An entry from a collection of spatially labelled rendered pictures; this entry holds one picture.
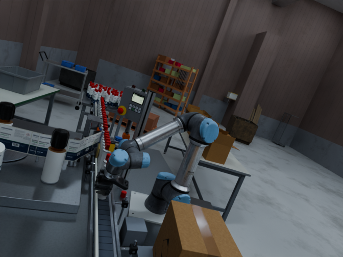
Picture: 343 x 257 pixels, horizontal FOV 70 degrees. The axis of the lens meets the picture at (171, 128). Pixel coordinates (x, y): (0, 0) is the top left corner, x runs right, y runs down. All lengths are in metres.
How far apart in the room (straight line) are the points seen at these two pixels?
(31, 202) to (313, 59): 13.73
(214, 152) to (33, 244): 2.29
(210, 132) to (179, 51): 10.64
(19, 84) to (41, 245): 2.50
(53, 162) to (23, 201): 0.22
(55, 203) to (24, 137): 0.49
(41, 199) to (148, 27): 10.84
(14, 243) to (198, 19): 11.51
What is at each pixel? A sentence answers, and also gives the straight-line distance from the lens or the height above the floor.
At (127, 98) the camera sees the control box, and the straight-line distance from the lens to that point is 1.52.
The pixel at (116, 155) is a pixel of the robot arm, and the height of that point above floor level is 1.24.
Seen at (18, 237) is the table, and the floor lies 0.83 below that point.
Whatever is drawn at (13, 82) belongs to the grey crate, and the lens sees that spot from 3.47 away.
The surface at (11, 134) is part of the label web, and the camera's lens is 1.67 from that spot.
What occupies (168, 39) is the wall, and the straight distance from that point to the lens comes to 11.79.
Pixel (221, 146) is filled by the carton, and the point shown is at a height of 1.01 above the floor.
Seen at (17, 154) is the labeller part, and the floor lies 0.89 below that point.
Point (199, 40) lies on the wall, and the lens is 11.99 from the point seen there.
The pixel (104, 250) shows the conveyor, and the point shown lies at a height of 0.88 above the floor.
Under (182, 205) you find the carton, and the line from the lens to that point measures 1.13.
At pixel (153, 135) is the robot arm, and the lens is 1.28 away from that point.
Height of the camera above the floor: 1.65
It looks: 13 degrees down
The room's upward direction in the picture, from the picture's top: 20 degrees clockwise
